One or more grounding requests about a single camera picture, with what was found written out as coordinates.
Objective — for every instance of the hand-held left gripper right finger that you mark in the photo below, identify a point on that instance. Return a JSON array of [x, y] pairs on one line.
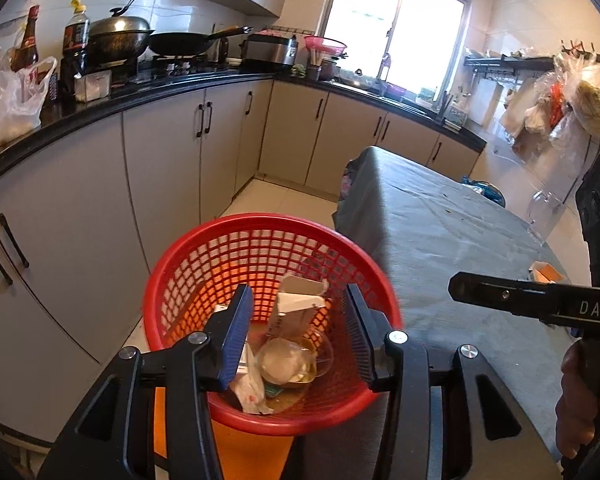
[[355, 330]]

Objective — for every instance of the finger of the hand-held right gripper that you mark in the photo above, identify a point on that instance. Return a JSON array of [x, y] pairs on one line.
[[505, 295]]

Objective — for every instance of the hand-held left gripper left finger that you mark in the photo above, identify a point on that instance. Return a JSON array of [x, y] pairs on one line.
[[237, 330]]

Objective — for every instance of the clear plastic bag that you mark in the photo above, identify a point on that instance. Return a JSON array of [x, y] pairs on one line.
[[290, 360]]

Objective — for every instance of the white bag with red print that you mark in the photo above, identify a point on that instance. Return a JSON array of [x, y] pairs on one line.
[[250, 395]]

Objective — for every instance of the red plastic basket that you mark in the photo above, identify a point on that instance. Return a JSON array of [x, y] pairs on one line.
[[260, 240]]

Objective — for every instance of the person's right hand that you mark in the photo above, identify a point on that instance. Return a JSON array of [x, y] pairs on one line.
[[575, 410]]

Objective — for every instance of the orange cardboard box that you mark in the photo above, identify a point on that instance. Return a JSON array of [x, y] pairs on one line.
[[547, 274]]

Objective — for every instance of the clear plastic pitcher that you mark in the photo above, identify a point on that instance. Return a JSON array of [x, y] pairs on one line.
[[545, 215]]

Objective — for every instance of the grey tablecloth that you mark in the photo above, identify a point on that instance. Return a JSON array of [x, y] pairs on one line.
[[430, 235]]

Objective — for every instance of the blue plastic bag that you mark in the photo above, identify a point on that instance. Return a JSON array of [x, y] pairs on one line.
[[487, 192]]

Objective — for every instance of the orange plastic stool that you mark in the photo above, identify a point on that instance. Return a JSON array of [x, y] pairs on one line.
[[250, 455]]

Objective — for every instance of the beige base cabinets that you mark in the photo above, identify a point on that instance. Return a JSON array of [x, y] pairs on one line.
[[80, 200]]

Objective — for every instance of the bunch of hanging plastic bags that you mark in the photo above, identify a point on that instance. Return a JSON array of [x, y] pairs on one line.
[[580, 95]]

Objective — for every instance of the glass pot lid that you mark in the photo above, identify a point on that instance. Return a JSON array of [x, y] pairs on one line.
[[360, 81]]

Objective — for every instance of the kitchen faucet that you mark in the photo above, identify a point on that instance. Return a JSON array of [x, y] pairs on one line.
[[385, 70]]

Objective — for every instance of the black kitchen countertop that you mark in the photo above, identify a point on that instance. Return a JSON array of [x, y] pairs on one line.
[[130, 95]]

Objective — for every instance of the dark cooking pot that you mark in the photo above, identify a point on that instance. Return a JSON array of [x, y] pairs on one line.
[[331, 69]]

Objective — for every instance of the chopstick holder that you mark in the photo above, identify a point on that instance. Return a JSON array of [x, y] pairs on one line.
[[314, 70]]

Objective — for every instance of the gas stove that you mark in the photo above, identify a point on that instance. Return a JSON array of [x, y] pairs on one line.
[[180, 67]]

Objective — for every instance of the silver rice cooker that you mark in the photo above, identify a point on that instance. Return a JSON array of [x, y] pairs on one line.
[[270, 50]]

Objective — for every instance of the pink colander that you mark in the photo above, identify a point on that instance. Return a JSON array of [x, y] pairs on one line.
[[325, 45]]

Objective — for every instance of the window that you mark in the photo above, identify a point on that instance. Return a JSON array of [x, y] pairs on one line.
[[395, 30]]

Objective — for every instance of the black wok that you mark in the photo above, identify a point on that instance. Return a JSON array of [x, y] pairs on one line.
[[180, 42]]

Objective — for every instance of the white plastic shopping bag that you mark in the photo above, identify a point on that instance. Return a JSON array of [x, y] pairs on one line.
[[10, 115]]

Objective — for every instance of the steel wok with lid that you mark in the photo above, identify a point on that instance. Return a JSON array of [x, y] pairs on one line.
[[115, 35]]

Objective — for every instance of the dark bottle with yellow cap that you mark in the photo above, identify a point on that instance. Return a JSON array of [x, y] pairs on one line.
[[75, 45]]

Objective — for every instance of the brown sauce bottle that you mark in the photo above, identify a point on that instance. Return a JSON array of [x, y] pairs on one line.
[[27, 45]]

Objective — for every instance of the metal wall rack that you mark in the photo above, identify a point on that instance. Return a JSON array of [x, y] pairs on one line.
[[510, 62]]

